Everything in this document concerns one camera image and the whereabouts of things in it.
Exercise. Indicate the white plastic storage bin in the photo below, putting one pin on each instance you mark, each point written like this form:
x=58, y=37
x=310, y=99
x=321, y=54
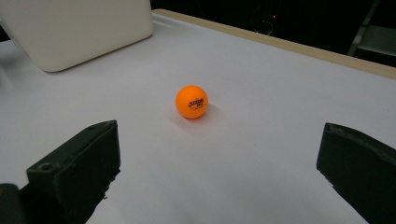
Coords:
x=77, y=31

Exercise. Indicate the white metal stand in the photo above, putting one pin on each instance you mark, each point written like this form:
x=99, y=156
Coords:
x=373, y=37

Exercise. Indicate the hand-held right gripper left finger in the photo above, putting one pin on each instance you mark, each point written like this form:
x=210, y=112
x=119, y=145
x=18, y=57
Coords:
x=77, y=165

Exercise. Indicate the orange table tennis ball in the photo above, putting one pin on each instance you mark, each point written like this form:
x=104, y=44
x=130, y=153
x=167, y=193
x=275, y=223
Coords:
x=190, y=101

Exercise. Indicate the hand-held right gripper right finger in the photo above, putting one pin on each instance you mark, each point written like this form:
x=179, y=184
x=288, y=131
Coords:
x=361, y=168

